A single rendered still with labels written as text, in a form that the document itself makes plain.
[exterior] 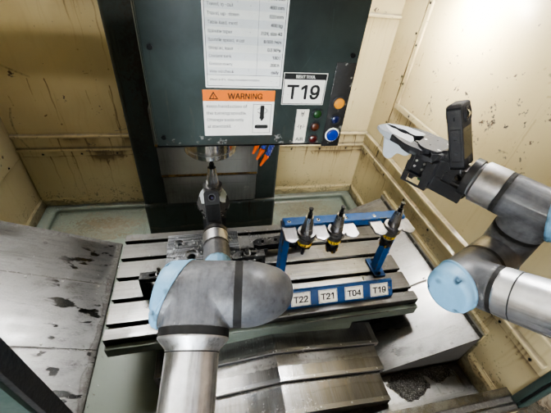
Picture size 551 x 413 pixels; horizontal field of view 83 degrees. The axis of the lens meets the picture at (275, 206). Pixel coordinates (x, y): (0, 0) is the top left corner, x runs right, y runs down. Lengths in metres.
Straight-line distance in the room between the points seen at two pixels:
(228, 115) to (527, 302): 0.61
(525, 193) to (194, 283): 0.54
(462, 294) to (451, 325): 1.02
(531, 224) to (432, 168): 0.17
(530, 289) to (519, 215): 0.13
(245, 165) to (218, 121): 0.84
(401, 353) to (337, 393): 0.33
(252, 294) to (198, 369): 0.13
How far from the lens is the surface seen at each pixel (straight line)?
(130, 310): 1.31
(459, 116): 0.62
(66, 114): 1.98
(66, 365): 1.56
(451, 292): 0.56
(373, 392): 1.42
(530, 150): 1.30
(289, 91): 0.73
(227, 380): 1.31
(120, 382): 1.51
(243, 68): 0.70
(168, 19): 0.68
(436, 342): 1.53
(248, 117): 0.73
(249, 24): 0.68
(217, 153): 0.92
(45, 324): 1.63
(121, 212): 2.21
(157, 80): 0.71
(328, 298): 1.28
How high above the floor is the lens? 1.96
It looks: 40 degrees down
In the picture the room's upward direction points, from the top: 6 degrees clockwise
